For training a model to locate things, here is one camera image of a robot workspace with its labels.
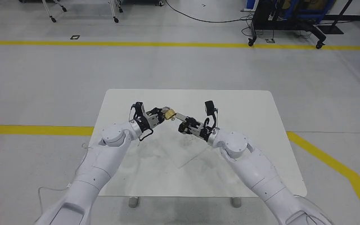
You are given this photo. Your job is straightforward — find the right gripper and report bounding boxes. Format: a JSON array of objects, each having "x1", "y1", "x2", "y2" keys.
[{"x1": 175, "y1": 112, "x2": 220, "y2": 147}]

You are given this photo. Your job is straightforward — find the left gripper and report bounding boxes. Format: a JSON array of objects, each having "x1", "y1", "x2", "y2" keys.
[{"x1": 130, "y1": 106, "x2": 172, "y2": 139}]

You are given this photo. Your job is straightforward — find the white wheeled stand leg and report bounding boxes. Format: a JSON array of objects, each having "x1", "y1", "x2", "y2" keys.
[
  {"x1": 41, "y1": 0, "x2": 68, "y2": 24},
  {"x1": 107, "y1": 0, "x2": 124, "y2": 24}
]

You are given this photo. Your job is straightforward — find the black wheeled cart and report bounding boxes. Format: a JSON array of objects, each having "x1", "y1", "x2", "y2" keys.
[{"x1": 246, "y1": 0, "x2": 327, "y2": 50}]

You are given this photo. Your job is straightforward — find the black floor stand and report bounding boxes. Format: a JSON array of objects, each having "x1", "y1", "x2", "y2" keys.
[{"x1": 317, "y1": 0, "x2": 360, "y2": 35}]

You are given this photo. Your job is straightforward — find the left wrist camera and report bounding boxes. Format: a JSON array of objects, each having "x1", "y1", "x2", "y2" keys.
[{"x1": 129, "y1": 101, "x2": 147, "y2": 126}]

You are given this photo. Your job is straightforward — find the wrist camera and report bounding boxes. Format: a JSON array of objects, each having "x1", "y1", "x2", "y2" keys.
[
  {"x1": 203, "y1": 100, "x2": 221, "y2": 135},
  {"x1": 129, "y1": 101, "x2": 147, "y2": 126}
]

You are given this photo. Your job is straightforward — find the black cable loop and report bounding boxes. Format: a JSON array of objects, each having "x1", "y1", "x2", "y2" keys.
[{"x1": 138, "y1": 128, "x2": 155, "y2": 142}]

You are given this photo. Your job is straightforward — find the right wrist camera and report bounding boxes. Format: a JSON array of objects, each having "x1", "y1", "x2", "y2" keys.
[{"x1": 203, "y1": 100, "x2": 221, "y2": 135}]

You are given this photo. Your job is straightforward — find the long black floor cable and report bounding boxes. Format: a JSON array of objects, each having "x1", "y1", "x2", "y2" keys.
[{"x1": 164, "y1": 0, "x2": 255, "y2": 24}]

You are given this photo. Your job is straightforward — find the thin white cable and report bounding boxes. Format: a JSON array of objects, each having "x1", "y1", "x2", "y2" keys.
[{"x1": 35, "y1": 142, "x2": 92, "y2": 223}]

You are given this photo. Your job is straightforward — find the blue frame on cart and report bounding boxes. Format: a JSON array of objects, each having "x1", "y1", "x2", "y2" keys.
[{"x1": 281, "y1": 0, "x2": 336, "y2": 25}]

